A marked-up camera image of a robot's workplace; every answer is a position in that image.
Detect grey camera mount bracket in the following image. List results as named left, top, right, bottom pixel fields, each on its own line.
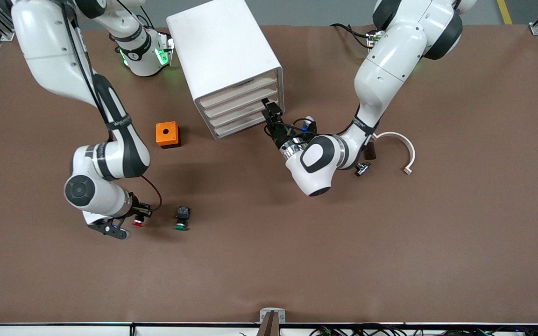
left=255, top=307, right=287, bottom=336

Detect green push button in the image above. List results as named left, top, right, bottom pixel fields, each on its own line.
left=174, top=206, right=192, bottom=231

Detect black base cable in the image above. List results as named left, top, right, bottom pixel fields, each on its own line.
left=329, top=22, right=374, bottom=49

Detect orange box with hole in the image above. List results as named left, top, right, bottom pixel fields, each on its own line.
left=155, top=121, right=181, bottom=149

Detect brown paper table cover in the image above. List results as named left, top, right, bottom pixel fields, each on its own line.
left=0, top=23, right=538, bottom=325

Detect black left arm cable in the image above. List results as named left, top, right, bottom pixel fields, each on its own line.
left=281, top=118, right=319, bottom=141

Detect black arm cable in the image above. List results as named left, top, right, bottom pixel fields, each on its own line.
left=61, top=0, right=163, bottom=213
left=281, top=118, right=319, bottom=141

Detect white curved bracket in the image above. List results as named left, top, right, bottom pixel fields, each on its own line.
left=371, top=131, right=417, bottom=176

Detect right arm black camera bracket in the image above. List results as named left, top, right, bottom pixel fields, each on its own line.
left=86, top=217, right=131, bottom=241

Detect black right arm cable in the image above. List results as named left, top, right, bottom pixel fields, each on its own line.
left=61, top=0, right=163, bottom=213

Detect table edge frame rail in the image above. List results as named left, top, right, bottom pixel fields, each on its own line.
left=0, top=322, right=538, bottom=336

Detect tangled black cables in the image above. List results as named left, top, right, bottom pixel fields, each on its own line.
left=239, top=325, right=538, bottom=336

